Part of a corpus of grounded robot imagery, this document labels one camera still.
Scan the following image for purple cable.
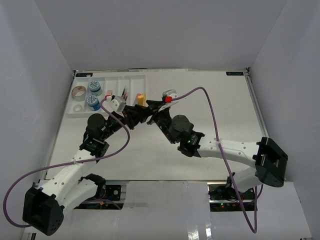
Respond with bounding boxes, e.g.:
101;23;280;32
172;86;263;234
2;96;131;228

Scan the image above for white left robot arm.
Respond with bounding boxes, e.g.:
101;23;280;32
22;105;153;236

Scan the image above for orange capped glue stick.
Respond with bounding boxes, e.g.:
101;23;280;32
134;93;141;105

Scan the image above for small clear tape roll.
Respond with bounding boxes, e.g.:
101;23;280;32
73;104;83;113

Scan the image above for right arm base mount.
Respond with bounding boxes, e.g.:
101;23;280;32
207;176;263;212

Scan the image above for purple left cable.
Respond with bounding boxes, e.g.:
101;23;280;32
2;96;131;228

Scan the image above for yellow highlighter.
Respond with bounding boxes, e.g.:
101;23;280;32
137;93;146;106

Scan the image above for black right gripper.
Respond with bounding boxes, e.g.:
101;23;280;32
135;100;177;145

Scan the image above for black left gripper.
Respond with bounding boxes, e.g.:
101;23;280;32
100;104;140;141

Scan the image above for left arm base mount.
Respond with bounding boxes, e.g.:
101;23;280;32
80;173;122;203

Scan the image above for large clear tape roll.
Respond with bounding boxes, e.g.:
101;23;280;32
71;85;87;102

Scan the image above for blue slime jar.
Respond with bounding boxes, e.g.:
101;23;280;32
85;95;101;111
88;80;102;96

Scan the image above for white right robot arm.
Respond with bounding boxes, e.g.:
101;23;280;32
146;100;288;200

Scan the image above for white compartment tray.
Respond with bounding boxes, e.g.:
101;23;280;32
66;73;147;118

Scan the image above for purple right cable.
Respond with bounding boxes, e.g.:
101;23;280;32
172;86;263;234

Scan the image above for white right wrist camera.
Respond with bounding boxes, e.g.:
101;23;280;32
158;89;178;112

